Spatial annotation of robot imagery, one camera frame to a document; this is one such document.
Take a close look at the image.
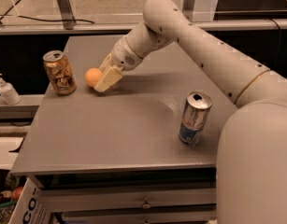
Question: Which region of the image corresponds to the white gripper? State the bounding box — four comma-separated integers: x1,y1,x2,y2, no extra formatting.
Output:
93,36,143,92

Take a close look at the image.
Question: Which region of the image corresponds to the orange fruit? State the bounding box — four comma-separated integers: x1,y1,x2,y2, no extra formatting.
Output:
84,68,102,87

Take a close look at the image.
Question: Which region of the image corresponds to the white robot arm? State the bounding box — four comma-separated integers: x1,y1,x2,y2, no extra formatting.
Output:
94,0,287,224

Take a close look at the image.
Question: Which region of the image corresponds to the orange soda can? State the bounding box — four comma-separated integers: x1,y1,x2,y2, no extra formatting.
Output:
43,50,77,95

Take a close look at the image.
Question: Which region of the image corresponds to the silver blue energy drink can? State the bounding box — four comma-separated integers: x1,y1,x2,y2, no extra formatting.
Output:
179,91,212,146

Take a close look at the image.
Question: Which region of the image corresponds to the grey drawer cabinet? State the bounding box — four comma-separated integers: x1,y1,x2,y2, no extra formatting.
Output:
12,44,235,224

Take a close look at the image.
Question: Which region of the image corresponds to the white pump bottle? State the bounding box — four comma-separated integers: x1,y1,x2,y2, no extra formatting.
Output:
0,74,21,105

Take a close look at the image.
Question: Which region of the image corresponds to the red round object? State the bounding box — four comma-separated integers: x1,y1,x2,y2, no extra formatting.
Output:
11,187,23,201

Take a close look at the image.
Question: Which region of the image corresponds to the white cardboard box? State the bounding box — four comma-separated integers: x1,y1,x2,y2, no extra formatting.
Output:
8,179,50,224

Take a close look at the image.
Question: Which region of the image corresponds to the metal railing frame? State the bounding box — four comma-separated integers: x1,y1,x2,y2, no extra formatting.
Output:
0,0,287,35

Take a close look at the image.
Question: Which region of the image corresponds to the black cable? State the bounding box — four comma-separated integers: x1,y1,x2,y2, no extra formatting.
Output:
0,0,95,25

